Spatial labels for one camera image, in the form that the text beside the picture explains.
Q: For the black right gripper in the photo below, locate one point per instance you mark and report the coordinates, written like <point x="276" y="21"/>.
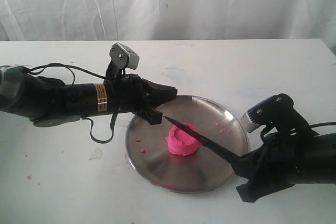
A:
<point x="283" y="162"/>

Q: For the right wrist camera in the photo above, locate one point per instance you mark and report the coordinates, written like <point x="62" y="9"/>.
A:
<point x="266" y="111"/>

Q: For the black knife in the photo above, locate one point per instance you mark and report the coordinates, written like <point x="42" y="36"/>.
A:
<point x="213" y="146"/>

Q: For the round steel plate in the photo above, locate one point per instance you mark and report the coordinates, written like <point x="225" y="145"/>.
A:
<point x="201" y="171"/>

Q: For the clear tape piece lower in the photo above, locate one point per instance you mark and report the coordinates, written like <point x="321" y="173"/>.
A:
<point x="96" y="155"/>

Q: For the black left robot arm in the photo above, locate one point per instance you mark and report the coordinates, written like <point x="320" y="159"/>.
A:
<point x="50" y="102"/>

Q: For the white backdrop curtain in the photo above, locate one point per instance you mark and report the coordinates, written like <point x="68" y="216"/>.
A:
<point x="167" y="19"/>

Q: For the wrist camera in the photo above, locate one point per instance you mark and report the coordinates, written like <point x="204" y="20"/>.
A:
<point x="123" y="56"/>
<point x="266" y="111"/>

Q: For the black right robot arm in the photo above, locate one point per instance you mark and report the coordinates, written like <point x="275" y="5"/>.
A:
<point x="326" y="159"/>

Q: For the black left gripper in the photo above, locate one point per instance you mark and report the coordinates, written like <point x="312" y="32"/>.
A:
<point x="129" y="94"/>

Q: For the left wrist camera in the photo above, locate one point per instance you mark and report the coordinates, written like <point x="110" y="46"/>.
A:
<point x="123" y="56"/>

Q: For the pink clay lump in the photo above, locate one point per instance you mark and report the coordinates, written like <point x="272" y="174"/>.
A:
<point x="180" y="143"/>

